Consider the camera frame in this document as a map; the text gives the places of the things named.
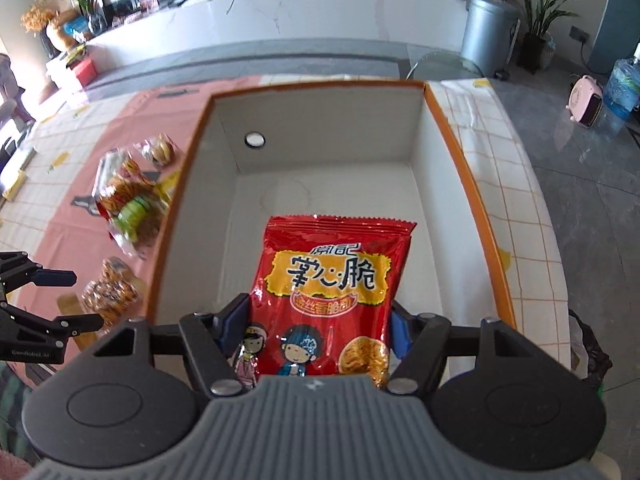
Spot orange strips snack packet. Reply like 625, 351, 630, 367
95, 160, 161, 221

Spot silver trash can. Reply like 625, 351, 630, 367
460, 0, 521, 78

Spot red shoe box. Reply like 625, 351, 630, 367
72, 57, 98, 86

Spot white marble media console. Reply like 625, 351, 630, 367
47, 0, 471, 91

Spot blue water jug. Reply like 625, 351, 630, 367
602, 42, 640, 121

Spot green snack packet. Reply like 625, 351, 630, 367
107, 195, 166, 256

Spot yellow snack packet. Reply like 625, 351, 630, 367
155, 170, 182, 206

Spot round glass table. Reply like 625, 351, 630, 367
405, 51, 493, 83

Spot pink table mat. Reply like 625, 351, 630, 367
0, 75, 221, 391

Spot black plastic bag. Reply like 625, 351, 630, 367
567, 307, 612, 386

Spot red noodle snack packet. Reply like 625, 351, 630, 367
227, 214, 418, 391

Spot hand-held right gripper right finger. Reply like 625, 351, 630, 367
387, 301, 548, 396

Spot dried yellow flowers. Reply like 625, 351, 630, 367
21, 0, 56, 56

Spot pink space heater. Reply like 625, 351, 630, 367
565, 74, 606, 128

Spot clear peanut snack packet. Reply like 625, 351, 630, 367
56, 256, 143, 348

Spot potted snake plant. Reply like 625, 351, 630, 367
515, 0, 598, 73

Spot yellow case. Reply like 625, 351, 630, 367
2, 170, 28, 201

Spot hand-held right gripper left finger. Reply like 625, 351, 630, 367
92, 294, 256, 397

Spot grey white snack packet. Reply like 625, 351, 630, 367
92, 147, 135, 196

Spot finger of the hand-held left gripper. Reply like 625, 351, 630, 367
0, 304, 103, 339
0, 251, 78, 302

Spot orange cardboard box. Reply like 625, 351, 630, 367
145, 80, 517, 361

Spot small clear cookie packet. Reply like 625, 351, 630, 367
136, 132, 180, 168

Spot yellow ceramic vase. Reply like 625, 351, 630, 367
47, 20, 83, 53

